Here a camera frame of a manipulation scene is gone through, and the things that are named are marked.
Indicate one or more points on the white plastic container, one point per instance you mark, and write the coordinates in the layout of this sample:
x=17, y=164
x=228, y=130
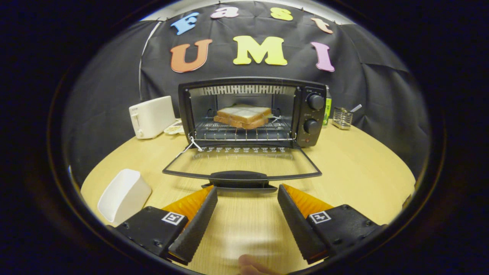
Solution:
x=124, y=196

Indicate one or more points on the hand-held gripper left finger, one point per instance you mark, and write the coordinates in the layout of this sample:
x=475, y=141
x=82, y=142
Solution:
x=196, y=225

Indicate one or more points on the white pop-up toaster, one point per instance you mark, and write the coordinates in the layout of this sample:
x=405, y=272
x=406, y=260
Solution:
x=154, y=116

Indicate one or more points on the toasted bread sandwich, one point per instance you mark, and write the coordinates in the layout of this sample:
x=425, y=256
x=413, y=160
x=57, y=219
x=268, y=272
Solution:
x=242, y=114

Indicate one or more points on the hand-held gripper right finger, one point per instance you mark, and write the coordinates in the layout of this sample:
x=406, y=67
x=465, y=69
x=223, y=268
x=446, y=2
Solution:
x=296, y=225

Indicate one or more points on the black toaster oven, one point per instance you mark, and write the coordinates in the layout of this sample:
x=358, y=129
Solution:
x=301, y=131

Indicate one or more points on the small dish of seeds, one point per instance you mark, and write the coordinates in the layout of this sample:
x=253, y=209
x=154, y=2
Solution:
x=174, y=128

